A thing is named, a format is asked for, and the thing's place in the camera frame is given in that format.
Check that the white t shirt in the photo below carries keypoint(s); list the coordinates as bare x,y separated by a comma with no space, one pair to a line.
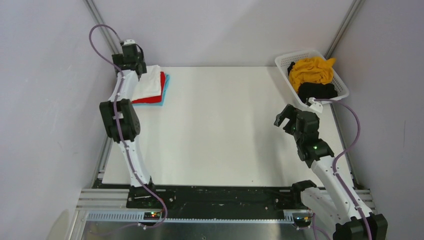
149,84

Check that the right aluminium frame post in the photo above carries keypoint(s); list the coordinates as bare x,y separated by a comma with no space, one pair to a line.
348,19

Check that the folded cyan t shirt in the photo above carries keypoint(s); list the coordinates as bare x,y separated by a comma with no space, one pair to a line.
155,100

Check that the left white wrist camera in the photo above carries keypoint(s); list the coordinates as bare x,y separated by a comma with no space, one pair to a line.
127,42

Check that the small electronics board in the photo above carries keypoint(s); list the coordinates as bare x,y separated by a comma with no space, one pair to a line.
303,222
150,215

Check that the left aluminium frame post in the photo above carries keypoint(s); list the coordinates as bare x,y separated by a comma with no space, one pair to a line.
112,39

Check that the folded red t shirt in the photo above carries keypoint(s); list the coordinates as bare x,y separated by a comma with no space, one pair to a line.
151,89

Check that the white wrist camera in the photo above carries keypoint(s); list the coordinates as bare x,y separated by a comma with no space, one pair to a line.
127,42
315,106

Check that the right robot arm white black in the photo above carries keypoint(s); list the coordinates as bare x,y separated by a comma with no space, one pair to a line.
343,211

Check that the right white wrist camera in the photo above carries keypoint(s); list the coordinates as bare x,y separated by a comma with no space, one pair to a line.
315,106

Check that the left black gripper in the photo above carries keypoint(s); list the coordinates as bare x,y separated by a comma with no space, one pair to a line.
118,59

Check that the crumpled yellow t shirt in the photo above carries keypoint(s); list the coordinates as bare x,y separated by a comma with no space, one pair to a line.
316,70

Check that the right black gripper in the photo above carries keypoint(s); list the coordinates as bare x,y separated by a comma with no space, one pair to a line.
290,112

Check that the right small electronics board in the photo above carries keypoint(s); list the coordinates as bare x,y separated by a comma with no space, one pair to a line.
303,222

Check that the grey slotted cable duct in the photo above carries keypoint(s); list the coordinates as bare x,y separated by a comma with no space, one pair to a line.
137,216

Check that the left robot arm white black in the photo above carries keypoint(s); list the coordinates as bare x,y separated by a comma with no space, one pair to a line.
120,119

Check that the crumpled black t shirt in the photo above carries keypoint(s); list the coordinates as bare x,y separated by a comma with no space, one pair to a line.
316,90

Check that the left small electronics board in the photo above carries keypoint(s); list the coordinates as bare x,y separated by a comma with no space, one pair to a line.
150,215

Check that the aluminium frame post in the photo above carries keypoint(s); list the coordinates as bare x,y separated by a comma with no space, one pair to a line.
348,19
112,39

